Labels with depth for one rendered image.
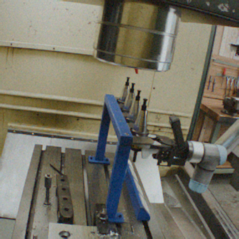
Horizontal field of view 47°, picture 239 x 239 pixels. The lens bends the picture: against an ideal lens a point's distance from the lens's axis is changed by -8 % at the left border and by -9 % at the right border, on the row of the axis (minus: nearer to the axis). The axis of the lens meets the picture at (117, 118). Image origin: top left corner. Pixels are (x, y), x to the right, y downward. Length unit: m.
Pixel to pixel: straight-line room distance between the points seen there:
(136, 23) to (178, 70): 1.21
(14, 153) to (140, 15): 1.27
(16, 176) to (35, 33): 0.76
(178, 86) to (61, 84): 0.66
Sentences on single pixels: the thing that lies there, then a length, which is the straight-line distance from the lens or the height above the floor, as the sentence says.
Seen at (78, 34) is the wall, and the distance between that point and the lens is 1.57.
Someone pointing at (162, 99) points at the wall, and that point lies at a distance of 1.71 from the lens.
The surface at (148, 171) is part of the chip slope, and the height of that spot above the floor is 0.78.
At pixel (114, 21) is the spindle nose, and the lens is 0.51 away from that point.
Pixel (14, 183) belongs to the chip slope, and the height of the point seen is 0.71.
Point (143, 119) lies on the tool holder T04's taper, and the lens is 0.92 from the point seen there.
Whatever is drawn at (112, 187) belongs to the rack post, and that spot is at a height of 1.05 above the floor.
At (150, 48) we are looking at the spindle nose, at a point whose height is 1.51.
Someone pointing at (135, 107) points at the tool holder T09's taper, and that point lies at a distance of 1.03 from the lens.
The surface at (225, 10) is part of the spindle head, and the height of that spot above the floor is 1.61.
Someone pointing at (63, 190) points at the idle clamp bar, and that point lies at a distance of 1.04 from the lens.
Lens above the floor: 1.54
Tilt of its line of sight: 18 degrees down
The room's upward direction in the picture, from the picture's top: 10 degrees clockwise
